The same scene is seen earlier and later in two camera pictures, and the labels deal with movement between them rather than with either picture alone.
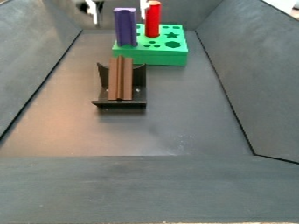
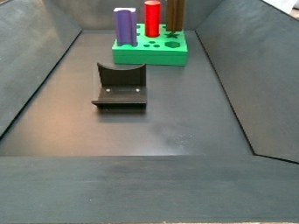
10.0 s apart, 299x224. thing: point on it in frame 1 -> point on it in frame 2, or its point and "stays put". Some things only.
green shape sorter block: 163,50 stays put
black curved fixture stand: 139,89 stays put
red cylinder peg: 153,19 stays put
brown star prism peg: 120,79 -> 173,15
